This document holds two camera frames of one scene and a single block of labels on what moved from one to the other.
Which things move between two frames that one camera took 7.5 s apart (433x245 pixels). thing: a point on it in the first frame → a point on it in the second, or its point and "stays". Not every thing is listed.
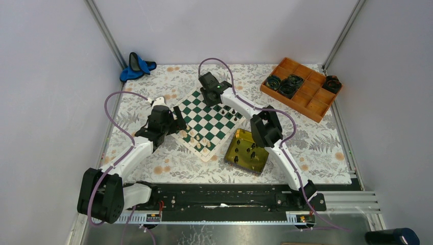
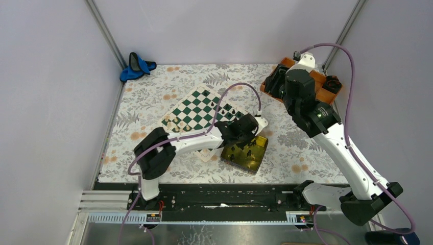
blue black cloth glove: [138, 67] stays
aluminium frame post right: [344, 34] stays
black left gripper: [178, 125] → [250, 134]
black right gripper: [208, 102] → [277, 76]
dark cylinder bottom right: [402, 236] stays
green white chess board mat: [209, 129] stays
